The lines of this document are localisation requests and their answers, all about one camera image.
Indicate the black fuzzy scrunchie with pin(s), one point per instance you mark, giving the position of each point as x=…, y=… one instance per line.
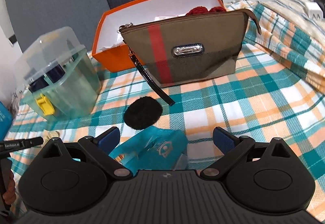
x=143, y=113

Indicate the teal wet wipes pack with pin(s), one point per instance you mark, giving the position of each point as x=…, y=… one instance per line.
x=153, y=149

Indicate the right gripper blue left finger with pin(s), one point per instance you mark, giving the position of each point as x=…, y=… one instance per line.
x=98, y=149

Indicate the yellow box latch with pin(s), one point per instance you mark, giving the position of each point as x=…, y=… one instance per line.
x=45, y=105

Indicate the olive pouch with red stripe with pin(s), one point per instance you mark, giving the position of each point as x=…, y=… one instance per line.
x=187, y=49

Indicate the plaid teal orange blanket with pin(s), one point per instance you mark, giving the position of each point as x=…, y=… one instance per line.
x=277, y=90

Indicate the clear green plastic storage box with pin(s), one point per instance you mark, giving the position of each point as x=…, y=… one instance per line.
x=57, y=65

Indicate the red knitted item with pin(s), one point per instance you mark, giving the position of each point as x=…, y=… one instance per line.
x=203, y=10

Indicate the white power adapter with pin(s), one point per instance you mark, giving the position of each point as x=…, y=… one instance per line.
x=314, y=11

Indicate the person's left hand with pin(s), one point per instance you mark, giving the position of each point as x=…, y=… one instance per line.
x=9, y=196

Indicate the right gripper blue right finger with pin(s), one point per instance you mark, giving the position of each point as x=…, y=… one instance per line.
x=234, y=150

